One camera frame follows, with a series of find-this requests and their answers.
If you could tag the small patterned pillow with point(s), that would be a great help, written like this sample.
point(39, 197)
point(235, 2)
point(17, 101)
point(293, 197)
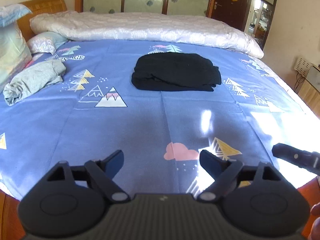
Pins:
point(45, 41)

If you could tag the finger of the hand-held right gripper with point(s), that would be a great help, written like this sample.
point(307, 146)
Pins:
point(295, 156)

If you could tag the grey garment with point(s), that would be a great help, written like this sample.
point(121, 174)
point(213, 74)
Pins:
point(35, 80)

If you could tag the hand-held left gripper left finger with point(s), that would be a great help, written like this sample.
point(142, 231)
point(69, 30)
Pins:
point(113, 163)

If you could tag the white perforated panel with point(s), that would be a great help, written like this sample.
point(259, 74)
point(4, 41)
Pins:
point(301, 66)

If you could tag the large light blue pillow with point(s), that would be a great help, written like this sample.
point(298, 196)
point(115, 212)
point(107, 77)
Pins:
point(11, 42)

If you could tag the light wooden cabinet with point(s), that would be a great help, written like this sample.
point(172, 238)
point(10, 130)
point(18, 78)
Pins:
point(311, 90)

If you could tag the person's right hand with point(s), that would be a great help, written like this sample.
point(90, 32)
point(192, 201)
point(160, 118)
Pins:
point(316, 210)

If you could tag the wooden bed frame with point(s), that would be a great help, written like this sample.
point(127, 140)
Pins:
point(47, 5)

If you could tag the dark wooden door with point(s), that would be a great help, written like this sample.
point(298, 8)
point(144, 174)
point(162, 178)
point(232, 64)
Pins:
point(232, 7)

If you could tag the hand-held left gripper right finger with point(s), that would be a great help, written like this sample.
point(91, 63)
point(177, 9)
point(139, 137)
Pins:
point(210, 163)

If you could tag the black pants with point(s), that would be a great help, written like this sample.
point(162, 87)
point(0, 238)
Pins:
point(175, 72)

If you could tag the blue printed bedsheet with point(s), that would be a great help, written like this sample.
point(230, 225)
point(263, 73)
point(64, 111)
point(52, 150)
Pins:
point(150, 120)

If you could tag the white quilt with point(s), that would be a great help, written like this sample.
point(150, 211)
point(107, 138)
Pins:
point(150, 27)

